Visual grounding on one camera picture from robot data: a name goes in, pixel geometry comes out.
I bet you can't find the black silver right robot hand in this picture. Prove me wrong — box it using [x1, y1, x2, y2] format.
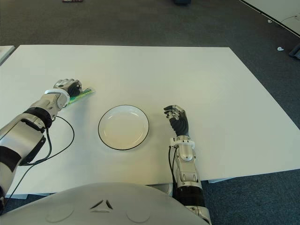
[163, 105, 189, 137]

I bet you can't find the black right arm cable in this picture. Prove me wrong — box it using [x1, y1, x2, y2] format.
[167, 145, 179, 188]

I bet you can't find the dark flat floor object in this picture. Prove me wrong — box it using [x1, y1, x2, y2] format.
[289, 44, 300, 59]

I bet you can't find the grey robot torso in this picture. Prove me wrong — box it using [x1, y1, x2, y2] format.
[0, 182, 209, 225]

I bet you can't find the white plate with black rim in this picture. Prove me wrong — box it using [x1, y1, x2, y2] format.
[97, 104, 150, 151]

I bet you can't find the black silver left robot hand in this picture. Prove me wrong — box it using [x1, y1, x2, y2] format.
[52, 78, 83, 97]

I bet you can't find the green white toothpaste tube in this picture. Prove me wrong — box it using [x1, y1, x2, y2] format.
[62, 87, 96, 108]

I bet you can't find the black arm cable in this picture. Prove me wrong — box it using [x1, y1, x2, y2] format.
[167, 145, 179, 188]
[4, 114, 75, 200]

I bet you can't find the white table with black edge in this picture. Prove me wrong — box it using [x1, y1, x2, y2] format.
[241, 0, 300, 38]

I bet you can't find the white neighbouring table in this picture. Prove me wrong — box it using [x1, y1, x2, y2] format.
[0, 45, 15, 66]

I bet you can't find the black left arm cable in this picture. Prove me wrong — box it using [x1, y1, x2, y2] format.
[4, 114, 75, 200]

